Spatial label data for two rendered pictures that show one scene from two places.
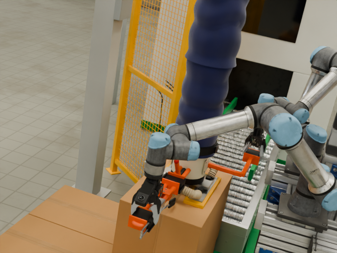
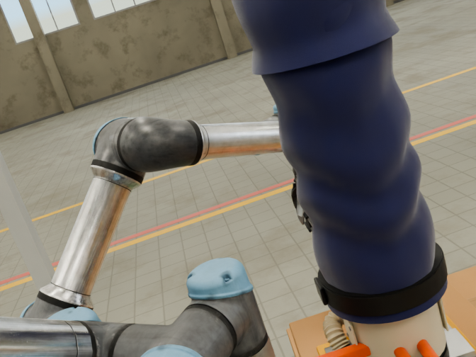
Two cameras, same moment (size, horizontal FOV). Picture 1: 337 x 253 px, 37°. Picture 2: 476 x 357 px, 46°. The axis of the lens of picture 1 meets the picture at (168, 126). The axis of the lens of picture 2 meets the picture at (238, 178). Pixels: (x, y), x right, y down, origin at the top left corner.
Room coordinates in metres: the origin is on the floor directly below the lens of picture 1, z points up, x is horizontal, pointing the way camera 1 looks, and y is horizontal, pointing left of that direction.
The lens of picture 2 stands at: (3.06, -0.58, 1.72)
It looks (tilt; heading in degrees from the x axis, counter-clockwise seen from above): 17 degrees down; 163
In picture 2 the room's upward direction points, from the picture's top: 18 degrees counter-clockwise
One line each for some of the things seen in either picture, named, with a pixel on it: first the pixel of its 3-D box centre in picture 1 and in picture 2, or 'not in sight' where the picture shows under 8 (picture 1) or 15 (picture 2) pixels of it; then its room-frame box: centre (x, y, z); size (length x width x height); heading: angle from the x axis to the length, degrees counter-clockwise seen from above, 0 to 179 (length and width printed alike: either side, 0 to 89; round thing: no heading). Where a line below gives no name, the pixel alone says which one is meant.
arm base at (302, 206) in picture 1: (306, 199); not in sight; (2.06, -0.68, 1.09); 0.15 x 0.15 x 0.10
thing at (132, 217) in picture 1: (141, 219); not in sight; (1.68, 0.04, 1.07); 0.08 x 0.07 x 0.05; 164
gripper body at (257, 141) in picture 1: (257, 134); not in sight; (2.44, -0.46, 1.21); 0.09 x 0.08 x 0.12; 164
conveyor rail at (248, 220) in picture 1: (270, 167); not in sight; (3.64, -0.85, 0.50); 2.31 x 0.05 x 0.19; 164
